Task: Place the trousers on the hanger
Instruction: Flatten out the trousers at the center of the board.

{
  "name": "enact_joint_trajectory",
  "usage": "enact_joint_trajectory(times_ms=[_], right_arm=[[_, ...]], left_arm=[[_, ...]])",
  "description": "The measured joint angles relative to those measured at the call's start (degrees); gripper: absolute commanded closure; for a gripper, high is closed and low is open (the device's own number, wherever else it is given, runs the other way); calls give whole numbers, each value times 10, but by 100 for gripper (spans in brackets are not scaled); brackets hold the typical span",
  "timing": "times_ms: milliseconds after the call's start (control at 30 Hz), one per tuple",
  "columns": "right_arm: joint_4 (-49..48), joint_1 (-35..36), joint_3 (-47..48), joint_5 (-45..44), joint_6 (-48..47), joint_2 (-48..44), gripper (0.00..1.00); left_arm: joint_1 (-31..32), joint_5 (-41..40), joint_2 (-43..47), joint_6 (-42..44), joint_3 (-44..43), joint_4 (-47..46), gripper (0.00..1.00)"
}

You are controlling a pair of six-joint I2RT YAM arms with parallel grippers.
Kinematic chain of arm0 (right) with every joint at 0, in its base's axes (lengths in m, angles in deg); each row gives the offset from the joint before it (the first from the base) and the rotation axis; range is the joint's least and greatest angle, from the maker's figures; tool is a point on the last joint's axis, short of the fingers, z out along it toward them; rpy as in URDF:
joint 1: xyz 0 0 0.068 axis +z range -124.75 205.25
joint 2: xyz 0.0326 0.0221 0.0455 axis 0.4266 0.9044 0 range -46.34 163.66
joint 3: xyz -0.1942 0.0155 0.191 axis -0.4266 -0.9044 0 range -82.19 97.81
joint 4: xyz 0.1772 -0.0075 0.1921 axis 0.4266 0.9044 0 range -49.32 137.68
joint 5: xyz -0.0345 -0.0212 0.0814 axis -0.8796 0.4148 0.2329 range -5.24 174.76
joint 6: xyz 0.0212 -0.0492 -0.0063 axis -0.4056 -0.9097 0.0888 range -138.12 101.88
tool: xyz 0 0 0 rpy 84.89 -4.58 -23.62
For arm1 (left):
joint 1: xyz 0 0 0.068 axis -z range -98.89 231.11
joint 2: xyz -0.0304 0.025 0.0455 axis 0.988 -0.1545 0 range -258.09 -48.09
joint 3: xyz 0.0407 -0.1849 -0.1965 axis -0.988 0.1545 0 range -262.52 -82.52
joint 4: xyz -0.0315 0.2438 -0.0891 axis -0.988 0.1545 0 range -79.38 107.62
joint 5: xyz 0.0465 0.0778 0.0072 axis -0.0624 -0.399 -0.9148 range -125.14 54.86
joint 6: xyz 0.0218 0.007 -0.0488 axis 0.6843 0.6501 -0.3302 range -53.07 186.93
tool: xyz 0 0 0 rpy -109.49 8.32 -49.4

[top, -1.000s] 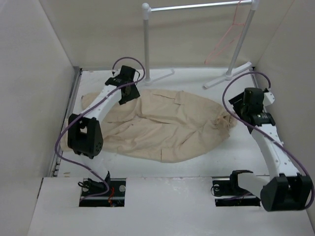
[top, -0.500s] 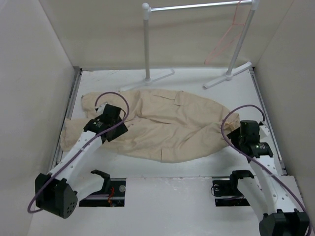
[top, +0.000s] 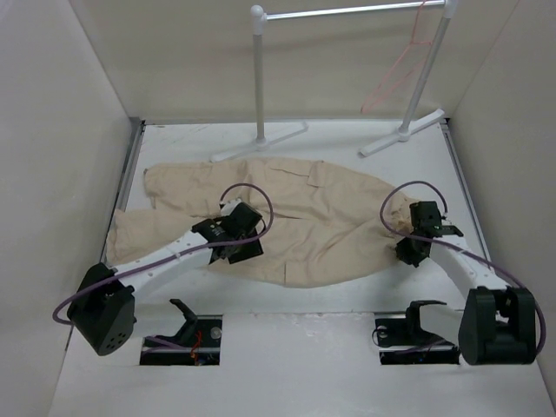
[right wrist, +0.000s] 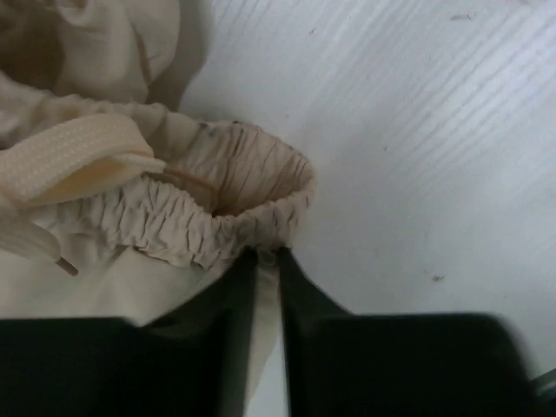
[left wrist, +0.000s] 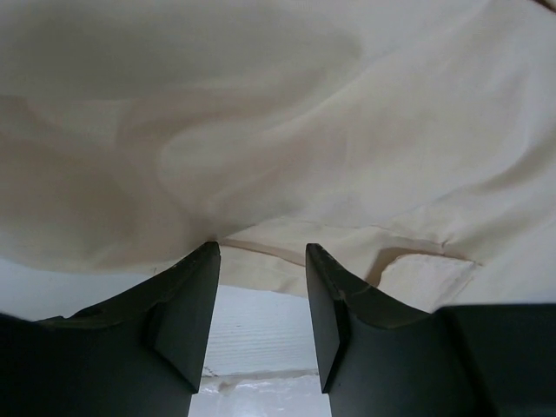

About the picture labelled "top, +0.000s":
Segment beige cargo trousers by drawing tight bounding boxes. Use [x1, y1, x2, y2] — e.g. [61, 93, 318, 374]
[107, 157, 411, 288]

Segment pink wire hanger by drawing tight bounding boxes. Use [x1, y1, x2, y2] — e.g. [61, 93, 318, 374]
[360, 1, 432, 114]

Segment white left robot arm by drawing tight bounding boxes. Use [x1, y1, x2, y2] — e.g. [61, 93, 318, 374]
[67, 200, 263, 356]

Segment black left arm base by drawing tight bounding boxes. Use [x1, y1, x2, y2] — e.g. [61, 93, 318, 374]
[139, 299, 223, 367]

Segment white clothes rack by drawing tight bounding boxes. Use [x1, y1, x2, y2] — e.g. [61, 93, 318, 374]
[210, 1, 458, 162]

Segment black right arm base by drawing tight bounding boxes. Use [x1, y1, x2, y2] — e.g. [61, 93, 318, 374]
[371, 300, 460, 366]

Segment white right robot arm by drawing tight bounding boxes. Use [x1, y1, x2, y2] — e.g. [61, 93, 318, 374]
[396, 202, 537, 365]

